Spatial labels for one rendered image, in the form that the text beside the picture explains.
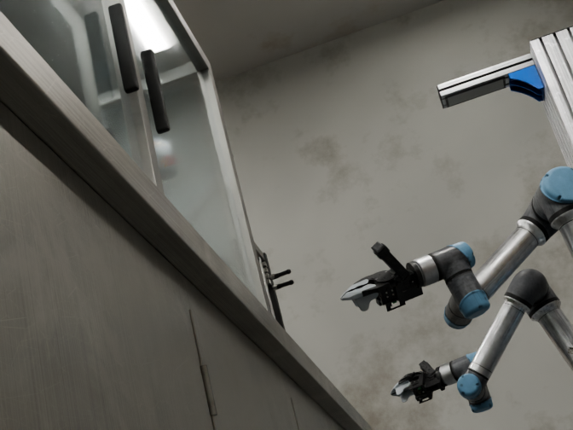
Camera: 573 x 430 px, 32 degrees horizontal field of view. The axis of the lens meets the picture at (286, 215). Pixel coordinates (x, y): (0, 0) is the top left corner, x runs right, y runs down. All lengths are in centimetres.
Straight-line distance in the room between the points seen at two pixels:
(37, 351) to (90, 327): 11
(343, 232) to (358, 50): 126
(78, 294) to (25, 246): 9
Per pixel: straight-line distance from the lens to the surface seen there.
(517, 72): 329
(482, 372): 326
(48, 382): 68
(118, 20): 137
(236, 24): 625
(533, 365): 567
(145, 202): 95
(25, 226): 72
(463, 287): 253
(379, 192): 608
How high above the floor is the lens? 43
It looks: 25 degrees up
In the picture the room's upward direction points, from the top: 15 degrees counter-clockwise
